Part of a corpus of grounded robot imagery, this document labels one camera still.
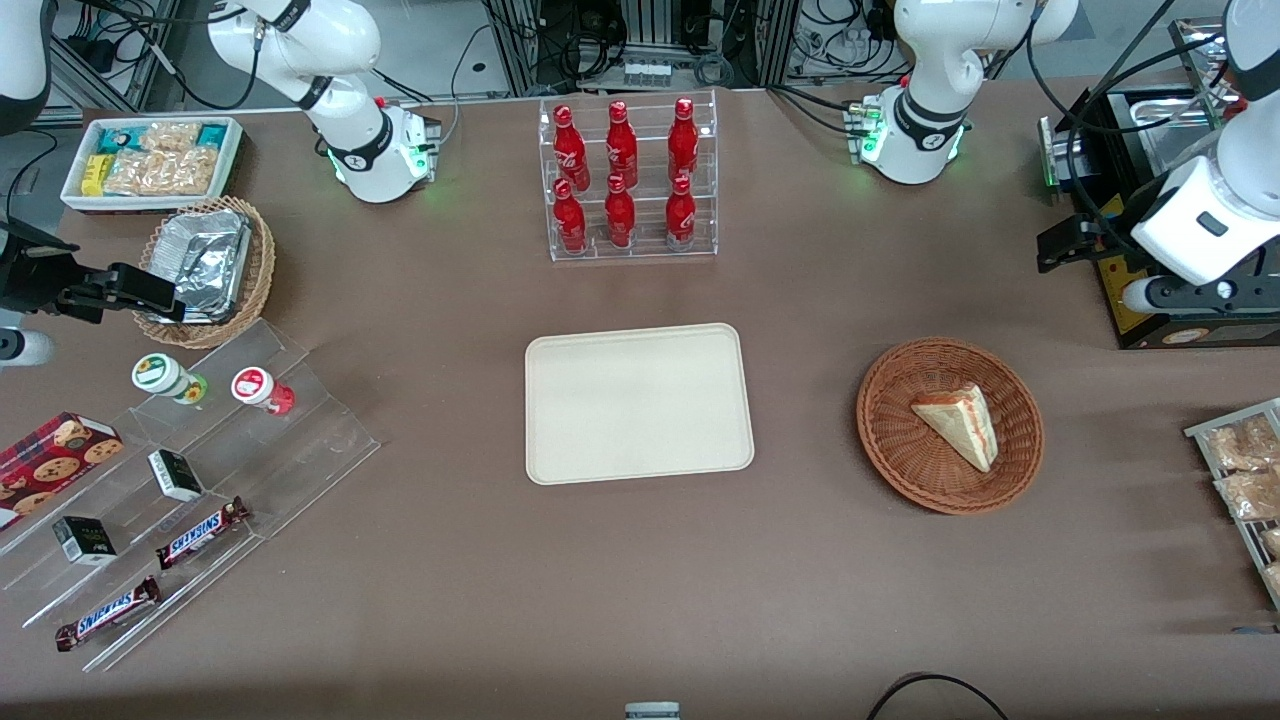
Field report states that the red cookie box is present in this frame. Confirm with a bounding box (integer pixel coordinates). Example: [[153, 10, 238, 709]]
[[0, 411, 126, 531]]

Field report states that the red lid snack cup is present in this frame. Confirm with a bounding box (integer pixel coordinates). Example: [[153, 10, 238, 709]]
[[231, 366, 296, 416]]

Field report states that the right gripper body block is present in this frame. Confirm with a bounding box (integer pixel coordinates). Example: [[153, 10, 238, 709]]
[[0, 222, 83, 313]]

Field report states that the aluminium foil container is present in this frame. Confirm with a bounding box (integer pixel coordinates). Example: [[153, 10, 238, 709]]
[[150, 208, 253, 323]]

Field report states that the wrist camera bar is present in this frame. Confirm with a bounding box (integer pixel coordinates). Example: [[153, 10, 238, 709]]
[[0, 328, 57, 370], [1120, 276, 1280, 315]]

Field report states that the aluminium frame rack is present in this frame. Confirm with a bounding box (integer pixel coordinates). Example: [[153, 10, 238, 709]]
[[480, 0, 801, 98]]

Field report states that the triangular sandwich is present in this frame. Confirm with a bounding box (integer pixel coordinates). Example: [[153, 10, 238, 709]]
[[910, 383, 999, 473]]

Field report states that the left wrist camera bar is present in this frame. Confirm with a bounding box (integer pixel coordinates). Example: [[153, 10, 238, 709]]
[[1120, 276, 1280, 315]]

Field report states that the black cable loop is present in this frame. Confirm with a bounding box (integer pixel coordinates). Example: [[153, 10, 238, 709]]
[[866, 672, 1011, 720]]

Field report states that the stainless steel pan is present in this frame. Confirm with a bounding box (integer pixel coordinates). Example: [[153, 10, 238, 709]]
[[1125, 88, 1226, 186]]

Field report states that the green lid snack cup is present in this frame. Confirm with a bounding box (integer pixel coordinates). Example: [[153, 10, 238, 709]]
[[131, 353, 209, 405]]

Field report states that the light wicker basket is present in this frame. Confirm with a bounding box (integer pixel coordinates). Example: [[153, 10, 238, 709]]
[[133, 196, 276, 350]]

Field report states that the clear bag of crackers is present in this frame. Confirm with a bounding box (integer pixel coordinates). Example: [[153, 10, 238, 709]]
[[104, 147, 220, 197], [140, 121, 202, 154]]

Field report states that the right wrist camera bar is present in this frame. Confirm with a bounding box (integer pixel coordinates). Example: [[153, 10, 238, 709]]
[[0, 328, 57, 370]]

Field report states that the small black box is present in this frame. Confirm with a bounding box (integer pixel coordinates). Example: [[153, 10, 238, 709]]
[[148, 449, 204, 503], [52, 515, 118, 566]]

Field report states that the clear acrylic bottle rack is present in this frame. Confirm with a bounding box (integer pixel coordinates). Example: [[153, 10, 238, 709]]
[[538, 90, 719, 263]]

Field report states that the beige plastic tray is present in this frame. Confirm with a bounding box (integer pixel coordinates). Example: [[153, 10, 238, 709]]
[[524, 322, 756, 487]]

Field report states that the clear acrylic stepped shelf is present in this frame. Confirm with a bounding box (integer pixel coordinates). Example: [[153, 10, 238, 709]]
[[0, 318, 382, 673]]

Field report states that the black food warmer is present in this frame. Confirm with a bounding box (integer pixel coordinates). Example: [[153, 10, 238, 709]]
[[1040, 15, 1280, 351]]

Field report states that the round brown wicker basket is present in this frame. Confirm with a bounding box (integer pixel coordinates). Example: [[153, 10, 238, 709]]
[[856, 337, 1045, 516]]

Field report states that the white rectangular snack bin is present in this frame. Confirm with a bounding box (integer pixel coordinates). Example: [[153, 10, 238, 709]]
[[60, 116, 244, 213]]

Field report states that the Snickers chocolate bar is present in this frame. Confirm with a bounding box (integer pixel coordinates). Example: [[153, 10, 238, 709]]
[[55, 575, 162, 653], [155, 497, 251, 571]]

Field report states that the red cola bottle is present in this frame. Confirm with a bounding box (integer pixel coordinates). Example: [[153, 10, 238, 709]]
[[667, 97, 700, 186], [553, 179, 589, 254], [551, 104, 592, 193], [604, 175, 637, 249], [665, 175, 698, 251], [605, 100, 639, 191]]

